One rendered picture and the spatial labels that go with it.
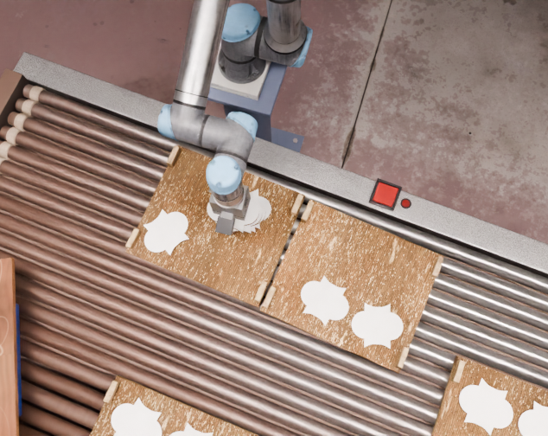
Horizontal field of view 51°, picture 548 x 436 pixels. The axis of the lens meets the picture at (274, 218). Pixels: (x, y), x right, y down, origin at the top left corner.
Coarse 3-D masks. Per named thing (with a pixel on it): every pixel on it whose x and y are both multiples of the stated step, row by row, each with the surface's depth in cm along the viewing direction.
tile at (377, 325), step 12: (360, 312) 157; (372, 312) 157; (384, 312) 157; (360, 324) 156; (372, 324) 156; (384, 324) 156; (396, 324) 156; (360, 336) 155; (372, 336) 155; (384, 336) 155; (396, 336) 155
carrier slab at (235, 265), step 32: (192, 160) 170; (160, 192) 167; (192, 192) 167; (288, 192) 167; (192, 224) 165; (288, 224) 165; (160, 256) 162; (192, 256) 162; (224, 256) 162; (256, 256) 162; (224, 288) 160; (256, 288) 160
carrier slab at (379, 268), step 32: (320, 224) 165; (352, 224) 164; (288, 256) 162; (320, 256) 162; (352, 256) 162; (384, 256) 162; (416, 256) 162; (288, 288) 160; (352, 288) 160; (384, 288) 160; (416, 288) 160; (288, 320) 158; (320, 320) 158; (416, 320) 157; (352, 352) 156; (384, 352) 155
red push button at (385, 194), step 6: (378, 186) 168; (384, 186) 168; (390, 186) 168; (378, 192) 168; (384, 192) 168; (390, 192) 168; (396, 192) 168; (378, 198) 167; (384, 198) 167; (390, 198) 167; (384, 204) 167; (390, 204) 167
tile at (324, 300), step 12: (324, 276) 160; (312, 288) 159; (324, 288) 159; (336, 288) 159; (312, 300) 158; (324, 300) 158; (336, 300) 158; (312, 312) 157; (324, 312) 157; (336, 312) 157; (324, 324) 156
